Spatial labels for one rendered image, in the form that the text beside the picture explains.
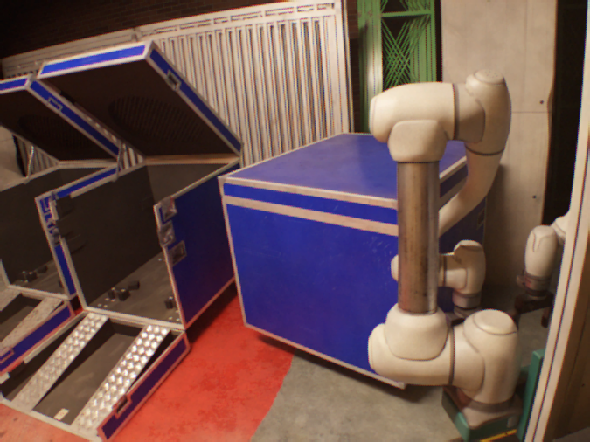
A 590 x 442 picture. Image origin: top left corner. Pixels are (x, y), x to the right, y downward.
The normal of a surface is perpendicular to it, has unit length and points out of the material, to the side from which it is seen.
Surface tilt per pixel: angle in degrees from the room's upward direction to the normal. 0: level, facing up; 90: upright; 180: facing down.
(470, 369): 84
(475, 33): 90
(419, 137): 86
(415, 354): 77
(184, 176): 90
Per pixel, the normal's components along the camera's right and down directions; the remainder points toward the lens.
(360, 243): -0.61, 0.36
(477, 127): -0.02, 0.70
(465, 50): -0.27, 0.39
